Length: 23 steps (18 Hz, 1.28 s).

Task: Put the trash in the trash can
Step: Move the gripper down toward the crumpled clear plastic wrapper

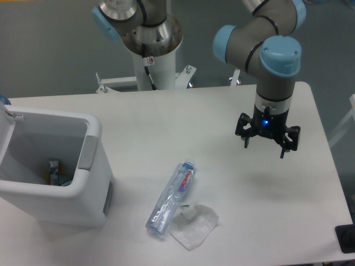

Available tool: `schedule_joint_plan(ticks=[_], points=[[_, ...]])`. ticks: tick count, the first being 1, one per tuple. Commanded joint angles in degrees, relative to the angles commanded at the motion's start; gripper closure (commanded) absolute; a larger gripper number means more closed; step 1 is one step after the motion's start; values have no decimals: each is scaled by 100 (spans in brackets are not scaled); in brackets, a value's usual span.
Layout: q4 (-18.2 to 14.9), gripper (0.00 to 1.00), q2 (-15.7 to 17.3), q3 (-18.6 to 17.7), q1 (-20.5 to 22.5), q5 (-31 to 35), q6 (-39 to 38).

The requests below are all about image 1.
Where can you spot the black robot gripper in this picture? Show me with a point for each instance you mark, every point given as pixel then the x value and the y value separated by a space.
pixel 271 127

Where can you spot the clear plastic bag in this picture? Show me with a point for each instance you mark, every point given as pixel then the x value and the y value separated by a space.
pixel 192 224

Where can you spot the crushed clear plastic bottle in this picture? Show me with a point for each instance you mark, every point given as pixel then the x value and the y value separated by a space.
pixel 171 197

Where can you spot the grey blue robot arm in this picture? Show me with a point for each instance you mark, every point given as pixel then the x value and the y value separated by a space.
pixel 263 48

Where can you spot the trash carton in bin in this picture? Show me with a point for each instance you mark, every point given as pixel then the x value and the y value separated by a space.
pixel 56 175

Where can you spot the white trash can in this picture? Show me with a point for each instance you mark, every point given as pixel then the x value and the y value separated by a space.
pixel 29 139

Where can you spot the black device at table edge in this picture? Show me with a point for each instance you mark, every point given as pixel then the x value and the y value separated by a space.
pixel 345 236

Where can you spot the blue object at left edge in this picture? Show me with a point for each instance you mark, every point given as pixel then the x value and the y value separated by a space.
pixel 4 100

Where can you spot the white frame at right edge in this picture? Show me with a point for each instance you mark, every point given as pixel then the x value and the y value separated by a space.
pixel 343 126

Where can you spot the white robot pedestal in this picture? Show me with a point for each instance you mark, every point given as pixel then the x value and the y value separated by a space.
pixel 182 80

